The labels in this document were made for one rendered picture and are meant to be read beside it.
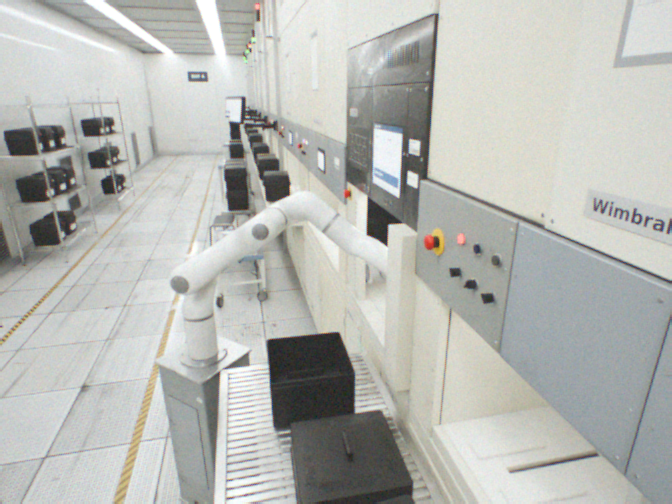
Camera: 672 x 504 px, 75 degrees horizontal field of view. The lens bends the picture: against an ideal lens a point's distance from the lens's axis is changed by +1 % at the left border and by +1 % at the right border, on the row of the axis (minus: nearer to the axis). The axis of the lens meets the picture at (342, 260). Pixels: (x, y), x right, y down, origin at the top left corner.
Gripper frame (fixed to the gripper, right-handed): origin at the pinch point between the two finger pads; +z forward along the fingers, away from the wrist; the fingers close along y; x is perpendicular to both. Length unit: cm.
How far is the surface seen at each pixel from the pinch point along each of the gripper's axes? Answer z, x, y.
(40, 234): -293, -87, -397
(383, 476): -44, -33, 56
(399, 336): -28.8, -11.1, 26.2
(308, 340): -52, -28, -5
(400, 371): -27.9, -24.0, 26.3
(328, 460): -56, -32, 48
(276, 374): -65, -41, -6
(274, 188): -39, -26, -289
